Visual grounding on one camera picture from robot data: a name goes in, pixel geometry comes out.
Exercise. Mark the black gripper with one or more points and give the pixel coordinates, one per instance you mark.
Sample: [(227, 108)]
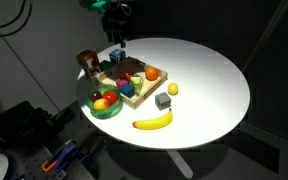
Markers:
[(115, 26)]

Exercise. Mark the orange cube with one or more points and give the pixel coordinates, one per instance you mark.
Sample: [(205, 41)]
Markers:
[(128, 76)]

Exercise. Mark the blue number cube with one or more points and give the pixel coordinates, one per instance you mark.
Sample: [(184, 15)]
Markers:
[(116, 55)]

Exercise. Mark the dark green cube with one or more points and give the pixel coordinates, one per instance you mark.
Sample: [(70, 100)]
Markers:
[(105, 65)]

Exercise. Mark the pink cube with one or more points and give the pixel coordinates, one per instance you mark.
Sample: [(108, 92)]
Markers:
[(121, 82)]

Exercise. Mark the multicolour cube toy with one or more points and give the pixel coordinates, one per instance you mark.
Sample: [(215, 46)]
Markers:
[(88, 61)]

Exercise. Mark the small blue cube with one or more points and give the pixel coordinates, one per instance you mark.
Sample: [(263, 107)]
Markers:
[(127, 90)]

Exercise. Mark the grey cube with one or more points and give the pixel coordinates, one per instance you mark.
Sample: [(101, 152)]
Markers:
[(162, 101)]

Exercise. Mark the orange fruit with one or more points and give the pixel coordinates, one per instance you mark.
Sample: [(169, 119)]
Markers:
[(151, 73)]

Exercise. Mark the red tomato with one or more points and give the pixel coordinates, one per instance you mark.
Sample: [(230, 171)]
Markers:
[(110, 96)]

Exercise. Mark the wooden tray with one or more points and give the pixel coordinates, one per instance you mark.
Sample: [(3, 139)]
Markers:
[(140, 100)]

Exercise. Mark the dark plum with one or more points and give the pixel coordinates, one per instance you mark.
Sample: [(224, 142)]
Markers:
[(95, 96)]

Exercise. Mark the yellow fruit in bowl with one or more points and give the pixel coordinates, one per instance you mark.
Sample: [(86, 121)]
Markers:
[(101, 104)]

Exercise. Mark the green bowl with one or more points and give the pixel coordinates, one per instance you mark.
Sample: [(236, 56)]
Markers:
[(105, 111)]

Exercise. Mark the yellow banana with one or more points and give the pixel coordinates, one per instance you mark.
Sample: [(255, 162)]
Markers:
[(152, 123)]

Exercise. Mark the purple clamp orange tip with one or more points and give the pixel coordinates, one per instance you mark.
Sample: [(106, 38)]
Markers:
[(60, 156)]

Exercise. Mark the white table leg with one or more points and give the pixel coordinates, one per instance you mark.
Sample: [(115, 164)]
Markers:
[(180, 163)]

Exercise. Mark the dark perforated mounting board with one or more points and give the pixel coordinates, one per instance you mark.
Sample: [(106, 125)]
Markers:
[(27, 160)]

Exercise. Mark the teal camera mount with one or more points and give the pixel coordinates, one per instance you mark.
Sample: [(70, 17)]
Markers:
[(95, 5)]

